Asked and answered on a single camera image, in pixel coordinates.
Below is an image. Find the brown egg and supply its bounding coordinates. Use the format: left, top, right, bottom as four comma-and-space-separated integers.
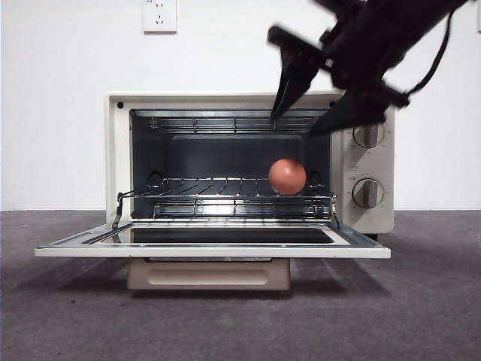
268, 158, 307, 196

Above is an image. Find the cream glass oven door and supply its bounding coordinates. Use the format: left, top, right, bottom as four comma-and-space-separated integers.
35, 221, 392, 291

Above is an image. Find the cream round oven knob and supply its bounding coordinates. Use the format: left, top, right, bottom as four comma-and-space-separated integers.
352, 177, 385, 208
352, 122, 386, 148

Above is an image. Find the cream Toshiba toaster oven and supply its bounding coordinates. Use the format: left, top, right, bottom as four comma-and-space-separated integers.
104, 89, 396, 237

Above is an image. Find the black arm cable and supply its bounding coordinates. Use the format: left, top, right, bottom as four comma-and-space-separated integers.
406, 9, 452, 96

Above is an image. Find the metal wire oven rack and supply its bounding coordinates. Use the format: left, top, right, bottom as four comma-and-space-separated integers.
117, 177, 336, 199

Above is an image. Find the white wall socket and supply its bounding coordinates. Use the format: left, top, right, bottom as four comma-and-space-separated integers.
144, 0, 177, 35

